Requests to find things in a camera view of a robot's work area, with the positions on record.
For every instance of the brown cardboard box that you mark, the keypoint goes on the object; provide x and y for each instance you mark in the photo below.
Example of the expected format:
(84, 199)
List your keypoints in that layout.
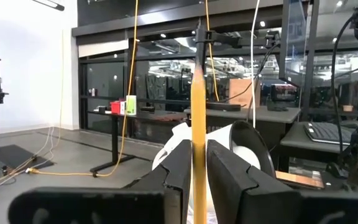
(241, 93)

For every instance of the red box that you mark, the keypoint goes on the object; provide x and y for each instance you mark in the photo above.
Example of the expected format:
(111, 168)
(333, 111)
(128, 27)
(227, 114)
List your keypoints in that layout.
(116, 108)

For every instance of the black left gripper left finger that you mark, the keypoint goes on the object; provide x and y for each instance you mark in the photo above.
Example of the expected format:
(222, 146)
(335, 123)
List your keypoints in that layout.
(89, 208)

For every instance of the yellow pencil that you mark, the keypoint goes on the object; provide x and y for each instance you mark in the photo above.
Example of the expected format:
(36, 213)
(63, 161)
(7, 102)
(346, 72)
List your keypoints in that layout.
(198, 124)

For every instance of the computer monitor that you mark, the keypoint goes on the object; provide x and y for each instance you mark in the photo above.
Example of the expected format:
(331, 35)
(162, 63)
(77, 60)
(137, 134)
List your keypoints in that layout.
(294, 46)

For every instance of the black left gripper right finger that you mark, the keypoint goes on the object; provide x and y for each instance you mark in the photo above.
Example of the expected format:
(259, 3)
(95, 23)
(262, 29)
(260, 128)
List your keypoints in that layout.
(259, 205)

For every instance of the grey monitor desk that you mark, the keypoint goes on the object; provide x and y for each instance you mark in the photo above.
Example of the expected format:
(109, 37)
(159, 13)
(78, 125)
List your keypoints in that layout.
(269, 115)

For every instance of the black power adapter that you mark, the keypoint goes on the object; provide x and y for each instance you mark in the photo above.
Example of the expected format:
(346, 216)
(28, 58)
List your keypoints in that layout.
(277, 108)

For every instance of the black floor mat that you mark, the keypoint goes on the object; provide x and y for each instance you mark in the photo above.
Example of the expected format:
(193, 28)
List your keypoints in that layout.
(14, 155)

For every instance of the black side table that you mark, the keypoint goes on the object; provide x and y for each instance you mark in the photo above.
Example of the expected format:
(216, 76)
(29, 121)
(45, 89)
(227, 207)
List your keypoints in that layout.
(114, 140)

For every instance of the black laptop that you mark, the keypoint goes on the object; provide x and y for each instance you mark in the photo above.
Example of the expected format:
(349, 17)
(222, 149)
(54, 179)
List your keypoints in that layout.
(325, 132)

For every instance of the grey laptop desk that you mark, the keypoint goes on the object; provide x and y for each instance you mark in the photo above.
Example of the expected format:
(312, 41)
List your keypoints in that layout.
(294, 140)

